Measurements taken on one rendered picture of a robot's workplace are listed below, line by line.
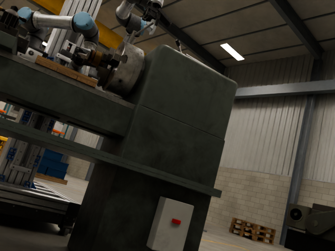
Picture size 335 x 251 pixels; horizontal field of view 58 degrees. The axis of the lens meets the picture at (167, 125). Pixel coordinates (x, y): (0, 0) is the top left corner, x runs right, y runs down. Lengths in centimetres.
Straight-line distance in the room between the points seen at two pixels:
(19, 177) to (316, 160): 1065
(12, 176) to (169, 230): 132
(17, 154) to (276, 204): 1066
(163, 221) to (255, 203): 1107
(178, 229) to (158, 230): 12
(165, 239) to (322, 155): 1068
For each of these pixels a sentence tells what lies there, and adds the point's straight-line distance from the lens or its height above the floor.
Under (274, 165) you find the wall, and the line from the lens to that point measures 1264.
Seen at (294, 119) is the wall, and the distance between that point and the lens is 1292.
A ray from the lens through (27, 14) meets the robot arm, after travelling 232.
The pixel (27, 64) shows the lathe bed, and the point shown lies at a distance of 158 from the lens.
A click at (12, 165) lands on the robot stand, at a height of 36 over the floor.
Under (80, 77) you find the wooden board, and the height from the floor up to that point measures 88.
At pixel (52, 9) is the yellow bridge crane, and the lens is 1309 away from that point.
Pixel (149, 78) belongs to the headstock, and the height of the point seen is 102.
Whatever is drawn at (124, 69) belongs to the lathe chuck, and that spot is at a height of 103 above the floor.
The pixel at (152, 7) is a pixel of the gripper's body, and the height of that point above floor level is 145.
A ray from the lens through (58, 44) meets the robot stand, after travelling 265.
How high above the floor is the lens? 44
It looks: 13 degrees up
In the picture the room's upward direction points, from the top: 16 degrees clockwise
